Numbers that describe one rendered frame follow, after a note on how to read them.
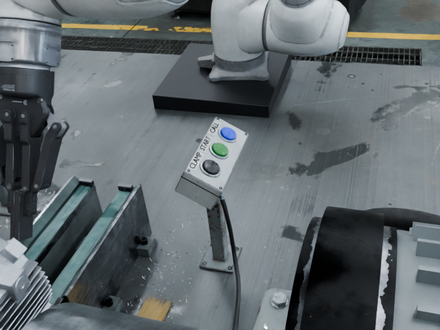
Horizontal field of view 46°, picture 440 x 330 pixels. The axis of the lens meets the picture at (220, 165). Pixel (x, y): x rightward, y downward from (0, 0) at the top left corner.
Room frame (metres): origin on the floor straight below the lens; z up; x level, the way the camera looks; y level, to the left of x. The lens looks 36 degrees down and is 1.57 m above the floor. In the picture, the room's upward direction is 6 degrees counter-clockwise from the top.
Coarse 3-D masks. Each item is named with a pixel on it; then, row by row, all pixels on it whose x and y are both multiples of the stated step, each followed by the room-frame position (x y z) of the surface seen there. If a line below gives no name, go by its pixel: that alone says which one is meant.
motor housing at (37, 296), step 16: (0, 240) 0.54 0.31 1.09; (0, 256) 0.52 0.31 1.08; (32, 272) 0.51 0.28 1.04; (32, 288) 0.49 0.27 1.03; (48, 288) 0.51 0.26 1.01; (0, 304) 0.45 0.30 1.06; (16, 304) 0.47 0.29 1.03; (32, 304) 0.48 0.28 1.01; (0, 320) 0.44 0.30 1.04; (16, 320) 0.46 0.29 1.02
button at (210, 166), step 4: (208, 160) 0.69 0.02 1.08; (212, 160) 0.69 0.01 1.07; (204, 164) 0.68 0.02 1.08; (208, 164) 0.68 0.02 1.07; (212, 164) 0.68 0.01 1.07; (216, 164) 0.69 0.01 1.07; (204, 168) 0.67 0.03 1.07; (208, 168) 0.67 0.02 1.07; (212, 168) 0.67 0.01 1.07; (216, 168) 0.68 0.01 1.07; (208, 172) 0.67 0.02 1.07; (212, 172) 0.67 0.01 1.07; (216, 172) 0.67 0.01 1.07
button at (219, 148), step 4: (216, 144) 0.73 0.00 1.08; (220, 144) 0.74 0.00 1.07; (212, 148) 0.72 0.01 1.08; (216, 148) 0.72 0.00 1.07; (220, 148) 0.73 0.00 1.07; (224, 148) 0.73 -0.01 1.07; (216, 152) 0.72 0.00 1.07; (220, 152) 0.72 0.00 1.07; (224, 152) 0.72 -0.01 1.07; (228, 152) 0.72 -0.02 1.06
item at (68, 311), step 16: (64, 304) 0.37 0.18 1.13; (80, 304) 0.38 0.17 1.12; (32, 320) 0.34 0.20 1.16; (48, 320) 0.34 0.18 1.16; (64, 320) 0.34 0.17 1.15; (80, 320) 0.34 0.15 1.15; (96, 320) 0.34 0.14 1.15; (112, 320) 0.34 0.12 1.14; (128, 320) 0.34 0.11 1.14; (144, 320) 0.34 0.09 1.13
